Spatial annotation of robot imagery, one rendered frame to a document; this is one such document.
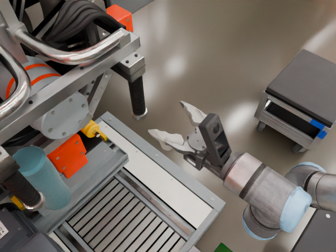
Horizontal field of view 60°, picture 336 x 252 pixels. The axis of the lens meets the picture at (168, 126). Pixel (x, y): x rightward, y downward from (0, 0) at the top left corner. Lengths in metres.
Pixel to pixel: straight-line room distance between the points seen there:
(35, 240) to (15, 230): 0.07
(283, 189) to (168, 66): 1.54
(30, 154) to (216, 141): 0.48
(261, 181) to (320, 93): 1.02
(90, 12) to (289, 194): 0.55
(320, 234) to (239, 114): 0.85
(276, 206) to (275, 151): 1.11
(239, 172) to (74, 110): 0.40
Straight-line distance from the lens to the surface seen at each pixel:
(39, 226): 1.41
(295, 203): 0.63
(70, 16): 0.68
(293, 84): 1.59
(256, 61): 2.18
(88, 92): 1.03
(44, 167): 0.83
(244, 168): 0.63
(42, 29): 0.90
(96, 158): 1.38
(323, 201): 0.74
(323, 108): 1.54
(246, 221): 0.76
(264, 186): 0.62
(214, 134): 0.60
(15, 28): 0.72
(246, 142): 1.71
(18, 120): 0.59
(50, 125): 0.71
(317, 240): 1.25
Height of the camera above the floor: 1.39
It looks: 55 degrees down
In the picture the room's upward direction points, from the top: straight up
